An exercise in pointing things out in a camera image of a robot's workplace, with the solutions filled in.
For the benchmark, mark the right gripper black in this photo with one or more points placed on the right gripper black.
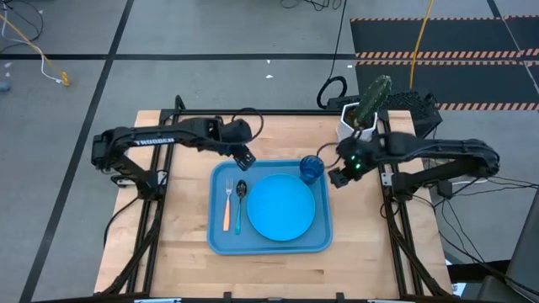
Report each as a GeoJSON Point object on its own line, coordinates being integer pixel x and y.
{"type": "Point", "coordinates": [355, 151]}

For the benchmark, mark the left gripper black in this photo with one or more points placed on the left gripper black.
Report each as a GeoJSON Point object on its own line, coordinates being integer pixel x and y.
{"type": "Point", "coordinates": [231, 132]}

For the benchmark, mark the blue faceted plastic cup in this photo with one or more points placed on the blue faceted plastic cup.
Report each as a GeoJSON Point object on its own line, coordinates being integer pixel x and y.
{"type": "Point", "coordinates": [311, 170]}

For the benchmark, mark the blue round plate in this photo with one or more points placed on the blue round plate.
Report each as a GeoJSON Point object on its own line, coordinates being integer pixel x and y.
{"type": "Point", "coordinates": [281, 207]}

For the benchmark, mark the blue plastic tray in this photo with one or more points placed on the blue plastic tray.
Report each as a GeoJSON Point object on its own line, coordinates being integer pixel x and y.
{"type": "Point", "coordinates": [269, 248]}

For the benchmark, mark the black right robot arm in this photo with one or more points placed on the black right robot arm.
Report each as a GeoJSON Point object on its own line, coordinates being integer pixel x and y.
{"type": "Point", "coordinates": [442, 147]}

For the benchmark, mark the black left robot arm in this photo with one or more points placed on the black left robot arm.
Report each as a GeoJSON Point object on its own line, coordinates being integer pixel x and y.
{"type": "Point", "coordinates": [126, 136]}

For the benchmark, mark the white angular planter pot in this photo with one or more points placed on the white angular planter pot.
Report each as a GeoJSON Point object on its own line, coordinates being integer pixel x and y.
{"type": "Point", "coordinates": [347, 124]}

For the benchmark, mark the green cactus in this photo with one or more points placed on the green cactus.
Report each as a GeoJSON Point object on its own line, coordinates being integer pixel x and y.
{"type": "Point", "coordinates": [372, 99]}

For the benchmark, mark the black perforated box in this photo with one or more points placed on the black perforated box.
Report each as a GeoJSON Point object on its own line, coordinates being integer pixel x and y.
{"type": "Point", "coordinates": [408, 103]}

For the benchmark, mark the black power adapter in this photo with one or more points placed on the black power adapter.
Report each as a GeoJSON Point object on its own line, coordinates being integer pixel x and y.
{"type": "Point", "coordinates": [445, 190]}

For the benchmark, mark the black hazard-striped floor mat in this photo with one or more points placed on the black hazard-striped floor mat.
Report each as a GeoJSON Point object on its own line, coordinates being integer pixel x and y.
{"type": "Point", "coordinates": [463, 38]}

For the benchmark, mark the dark grey furniture panel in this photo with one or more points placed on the dark grey furniture panel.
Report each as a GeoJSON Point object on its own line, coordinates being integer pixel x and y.
{"type": "Point", "coordinates": [522, 261]}

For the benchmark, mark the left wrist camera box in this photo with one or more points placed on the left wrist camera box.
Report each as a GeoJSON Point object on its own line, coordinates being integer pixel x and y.
{"type": "Point", "coordinates": [244, 157]}

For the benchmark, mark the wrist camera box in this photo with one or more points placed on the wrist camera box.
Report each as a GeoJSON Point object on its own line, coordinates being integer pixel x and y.
{"type": "Point", "coordinates": [339, 177]}
{"type": "Point", "coordinates": [244, 157]}

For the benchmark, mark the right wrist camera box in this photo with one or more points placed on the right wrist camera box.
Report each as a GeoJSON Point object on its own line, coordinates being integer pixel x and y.
{"type": "Point", "coordinates": [339, 177]}

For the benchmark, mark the black aluminium table frame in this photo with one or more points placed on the black aluminium table frame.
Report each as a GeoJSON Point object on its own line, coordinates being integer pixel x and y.
{"type": "Point", "coordinates": [295, 112]}

